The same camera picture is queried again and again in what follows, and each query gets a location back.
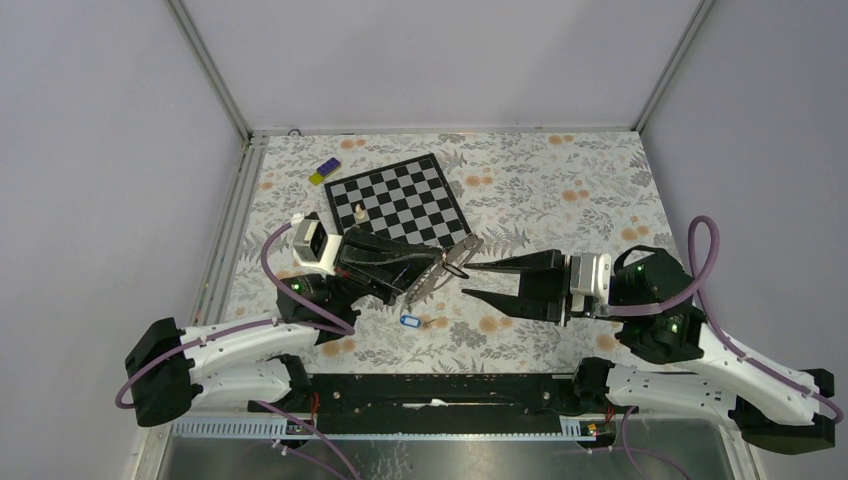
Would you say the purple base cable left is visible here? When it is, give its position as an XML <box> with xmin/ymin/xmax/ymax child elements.
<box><xmin>251</xmin><ymin>400</ymin><xmax>362</xmax><ymax>480</ymax></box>

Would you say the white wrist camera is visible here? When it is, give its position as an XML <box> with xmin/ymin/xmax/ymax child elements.
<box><xmin>291</xmin><ymin>212</ymin><xmax>343</xmax><ymax>276</ymax></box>
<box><xmin>568</xmin><ymin>253</ymin><xmax>612</xmax><ymax>316</ymax></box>

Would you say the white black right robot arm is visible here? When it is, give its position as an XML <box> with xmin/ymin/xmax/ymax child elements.
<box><xmin>474</xmin><ymin>246</ymin><xmax>836</xmax><ymax>455</ymax></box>

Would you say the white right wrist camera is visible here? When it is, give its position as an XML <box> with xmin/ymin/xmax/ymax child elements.
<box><xmin>568</xmin><ymin>253</ymin><xmax>612</xmax><ymax>316</ymax></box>

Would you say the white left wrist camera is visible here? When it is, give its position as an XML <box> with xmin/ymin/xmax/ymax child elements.
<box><xmin>291</xmin><ymin>212</ymin><xmax>343</xmax><ymax>276</ymax></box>

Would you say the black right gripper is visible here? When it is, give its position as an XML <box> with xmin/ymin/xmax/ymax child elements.
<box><xmin>456</xmin><ymin>243</ymin><xmax>632</xmax><ymax>322</ymax></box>

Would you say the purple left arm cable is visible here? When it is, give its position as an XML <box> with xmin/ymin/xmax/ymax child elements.
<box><xmin>115</xmin><ymin>221</ymin><xmax>359</xmax><ymax>409</ymax></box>

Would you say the purple yellow toy brick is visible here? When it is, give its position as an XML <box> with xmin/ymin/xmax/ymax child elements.
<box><xmin>309</xmin><ymin>157</ymin><xmax>341</xmax><ymax>185</ymax></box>

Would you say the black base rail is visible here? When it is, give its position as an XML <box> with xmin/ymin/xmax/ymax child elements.
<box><xmin>274</xmin><ymin>373</ymin><xmax>607</xmax><ymax>435</ymax></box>

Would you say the black grey chessboard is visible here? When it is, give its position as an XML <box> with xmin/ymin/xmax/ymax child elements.
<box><xmin>325</xmin><ymin>153</ymin><xmax>471</xmax><ymax>250</ymax></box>

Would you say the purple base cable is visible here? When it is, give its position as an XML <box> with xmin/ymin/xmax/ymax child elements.
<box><xmin>251</xmin><ymin>400</ymin><xmax>362</xmax><ymax>480</ymax></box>
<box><xmin>582</xmin><ymin>404</ymin><xmax>690</xmax><ymax>480</ymax></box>

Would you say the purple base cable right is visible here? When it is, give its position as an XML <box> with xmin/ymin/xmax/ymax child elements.
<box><xmin>582</xmin><ymin>404</ymin><xmax>690</xmax><ymax>480</ymax></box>

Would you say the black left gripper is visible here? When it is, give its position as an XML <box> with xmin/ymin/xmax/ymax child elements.
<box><xmin>327</xmin><ymin>225</ymin><xmax>443</xmax><ymax>310</ymax></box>

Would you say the blue capped key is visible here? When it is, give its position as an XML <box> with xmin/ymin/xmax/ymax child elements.
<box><xmin>399</xmin><ymin>315</ymin><xmax>422</xmax><ymax>328</ymax></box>

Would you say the floral table mat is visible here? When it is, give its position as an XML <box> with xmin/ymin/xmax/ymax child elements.
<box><xmin>222</xmin><ymin>132</ymin><xmax>676</xmax><ymax>373</ymax></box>

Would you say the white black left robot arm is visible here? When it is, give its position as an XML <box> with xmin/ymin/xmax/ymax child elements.
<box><xmin>115</xmin><ymin>219</ymin><xmax>446</xmax><ymax>427</ymax></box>

